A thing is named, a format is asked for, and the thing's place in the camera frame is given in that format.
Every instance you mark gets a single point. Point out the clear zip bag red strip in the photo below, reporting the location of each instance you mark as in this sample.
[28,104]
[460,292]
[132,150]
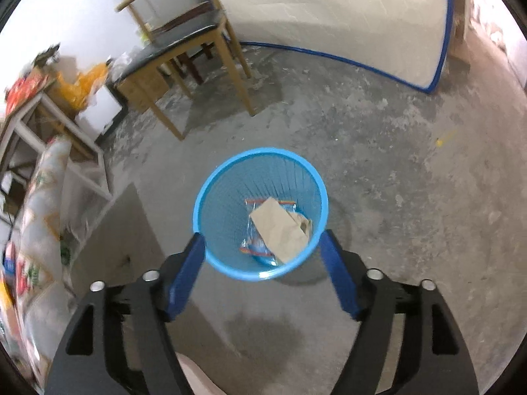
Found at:
[253,247]

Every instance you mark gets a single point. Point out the pale slipper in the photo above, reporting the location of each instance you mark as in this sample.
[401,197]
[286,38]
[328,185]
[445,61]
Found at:
[199,376]

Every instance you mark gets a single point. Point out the wooden board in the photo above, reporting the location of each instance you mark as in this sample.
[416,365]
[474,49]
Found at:
[460,20]

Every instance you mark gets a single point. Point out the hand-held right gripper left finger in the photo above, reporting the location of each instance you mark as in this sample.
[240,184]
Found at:
[185,279]

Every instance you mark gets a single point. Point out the pile of plastic bags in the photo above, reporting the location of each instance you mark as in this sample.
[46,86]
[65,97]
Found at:
[123,59]

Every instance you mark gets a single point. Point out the orange plastic bag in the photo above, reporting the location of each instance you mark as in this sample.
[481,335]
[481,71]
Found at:
[82,84]

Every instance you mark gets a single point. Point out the red plastic bag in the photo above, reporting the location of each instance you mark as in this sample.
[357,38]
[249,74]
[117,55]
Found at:
[18,92]

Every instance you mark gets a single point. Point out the brown paper bag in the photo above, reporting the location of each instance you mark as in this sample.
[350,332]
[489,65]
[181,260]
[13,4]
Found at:
[278,230]

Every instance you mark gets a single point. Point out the white mattress blue trim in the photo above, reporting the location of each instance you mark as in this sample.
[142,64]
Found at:
[329,16]

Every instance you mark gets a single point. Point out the wooden chair black seat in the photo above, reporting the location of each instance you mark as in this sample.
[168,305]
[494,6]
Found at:
[181,33]

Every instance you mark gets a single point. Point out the dark wooden stool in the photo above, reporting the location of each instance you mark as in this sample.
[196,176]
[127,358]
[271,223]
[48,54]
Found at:
[193,68]

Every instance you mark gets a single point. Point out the blue mesh waste basket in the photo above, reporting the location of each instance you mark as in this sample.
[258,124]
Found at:
[222,197]

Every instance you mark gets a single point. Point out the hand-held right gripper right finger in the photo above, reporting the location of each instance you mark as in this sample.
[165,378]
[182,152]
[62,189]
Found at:
[341,275]

